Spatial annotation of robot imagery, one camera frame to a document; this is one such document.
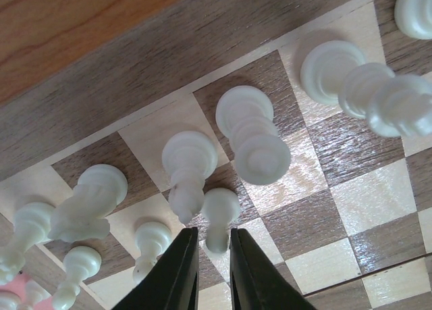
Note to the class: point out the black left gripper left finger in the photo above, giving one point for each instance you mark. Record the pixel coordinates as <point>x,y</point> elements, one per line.
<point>173,283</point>

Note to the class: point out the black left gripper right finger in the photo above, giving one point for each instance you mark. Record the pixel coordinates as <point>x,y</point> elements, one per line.
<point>255,282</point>

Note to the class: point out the white chess knight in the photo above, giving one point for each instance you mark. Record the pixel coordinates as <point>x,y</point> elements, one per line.
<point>100,189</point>

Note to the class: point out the white chess bishop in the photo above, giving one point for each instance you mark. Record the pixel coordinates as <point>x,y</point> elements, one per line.
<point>413,18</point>
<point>189,158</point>

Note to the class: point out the white chess queen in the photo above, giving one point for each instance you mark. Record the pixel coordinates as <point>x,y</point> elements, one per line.
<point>244,115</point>

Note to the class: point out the white chess king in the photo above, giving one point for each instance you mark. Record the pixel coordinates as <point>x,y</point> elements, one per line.
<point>337,73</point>

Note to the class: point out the wooden chess board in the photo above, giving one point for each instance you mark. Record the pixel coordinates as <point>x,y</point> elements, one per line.
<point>349,225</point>

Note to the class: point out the pink plastic tray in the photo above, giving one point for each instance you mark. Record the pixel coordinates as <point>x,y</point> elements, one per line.
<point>17,286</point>

